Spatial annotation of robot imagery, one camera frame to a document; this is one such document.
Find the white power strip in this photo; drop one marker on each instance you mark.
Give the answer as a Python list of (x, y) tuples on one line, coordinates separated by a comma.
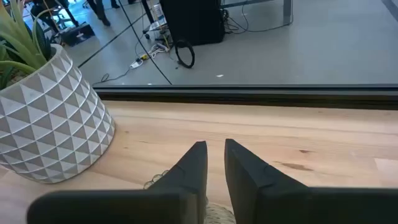
[(136, 63)]

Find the black case on floor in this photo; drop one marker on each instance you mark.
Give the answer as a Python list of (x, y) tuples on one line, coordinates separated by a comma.
[(77, 34)]

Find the green spiky plant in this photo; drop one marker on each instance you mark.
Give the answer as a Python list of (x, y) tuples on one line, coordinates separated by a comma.
[(21, 40)]

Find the large black box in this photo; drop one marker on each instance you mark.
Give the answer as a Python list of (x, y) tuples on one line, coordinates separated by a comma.
[(192, 21)]

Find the person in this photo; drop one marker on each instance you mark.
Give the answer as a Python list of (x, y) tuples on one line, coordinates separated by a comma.
[(100, 11)]

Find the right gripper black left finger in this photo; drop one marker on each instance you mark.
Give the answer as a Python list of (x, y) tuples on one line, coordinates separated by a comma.
[(174, 202)]

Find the black office chair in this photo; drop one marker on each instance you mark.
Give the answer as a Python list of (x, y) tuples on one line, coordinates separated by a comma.
[(46, 9)]

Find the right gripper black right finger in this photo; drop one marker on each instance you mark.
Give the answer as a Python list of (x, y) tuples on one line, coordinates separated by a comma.
[(264, 196)]

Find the white grey triangle-pattern plant pot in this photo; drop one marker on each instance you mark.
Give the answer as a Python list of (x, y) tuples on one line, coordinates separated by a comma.
[(53, 124)]

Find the grey table frame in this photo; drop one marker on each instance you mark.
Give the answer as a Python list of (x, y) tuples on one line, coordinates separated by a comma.
[(287, 11)]

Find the black table edge rail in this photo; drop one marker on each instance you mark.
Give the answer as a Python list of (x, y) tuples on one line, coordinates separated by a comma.
[(248, 95)]

